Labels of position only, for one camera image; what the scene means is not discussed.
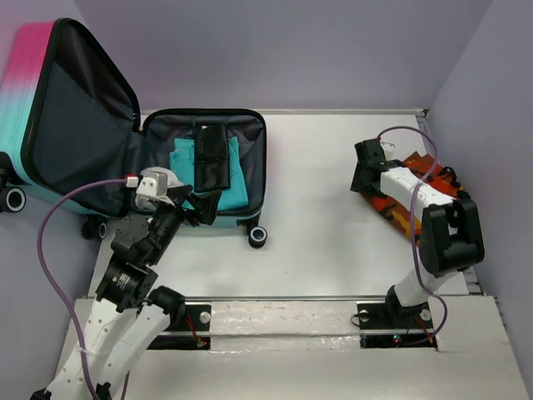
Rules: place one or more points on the turquoise shorts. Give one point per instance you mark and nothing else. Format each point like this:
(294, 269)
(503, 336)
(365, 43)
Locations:
(181, 162)

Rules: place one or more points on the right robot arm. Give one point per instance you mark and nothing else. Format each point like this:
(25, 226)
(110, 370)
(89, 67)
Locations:
(450, 241)

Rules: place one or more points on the pink teal kids suitcase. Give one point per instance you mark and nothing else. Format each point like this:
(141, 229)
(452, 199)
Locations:
(69, 117)

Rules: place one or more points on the orange camouflage shorts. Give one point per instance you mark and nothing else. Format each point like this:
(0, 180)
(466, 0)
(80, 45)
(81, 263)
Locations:
(440, 187)

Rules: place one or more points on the white garment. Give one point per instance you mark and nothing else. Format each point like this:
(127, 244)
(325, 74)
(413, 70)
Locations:
(151, 204)

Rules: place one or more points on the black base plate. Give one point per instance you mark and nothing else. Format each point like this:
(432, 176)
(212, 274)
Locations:
(380, 330)
(189, 332)

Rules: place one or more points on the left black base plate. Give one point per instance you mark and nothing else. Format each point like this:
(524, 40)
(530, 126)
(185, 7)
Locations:
(189, 332)

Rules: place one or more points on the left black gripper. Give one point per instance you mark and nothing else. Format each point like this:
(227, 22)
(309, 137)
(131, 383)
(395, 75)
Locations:
(206, 203)

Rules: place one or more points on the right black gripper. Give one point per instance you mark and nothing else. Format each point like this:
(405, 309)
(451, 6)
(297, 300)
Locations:
(359, 186)

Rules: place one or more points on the black pouch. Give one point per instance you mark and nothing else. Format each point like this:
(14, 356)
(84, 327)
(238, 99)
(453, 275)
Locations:
(211, 159)

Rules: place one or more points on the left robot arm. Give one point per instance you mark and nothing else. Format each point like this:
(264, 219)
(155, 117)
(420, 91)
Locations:
(128, 312)

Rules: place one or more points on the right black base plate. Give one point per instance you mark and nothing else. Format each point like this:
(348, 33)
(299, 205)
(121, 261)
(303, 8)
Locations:
(380, 330)

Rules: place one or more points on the aluminium table rail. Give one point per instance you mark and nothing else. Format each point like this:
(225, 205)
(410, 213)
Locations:
(339, 298)

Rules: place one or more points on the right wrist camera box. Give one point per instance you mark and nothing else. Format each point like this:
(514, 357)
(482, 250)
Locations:
(388, 147)

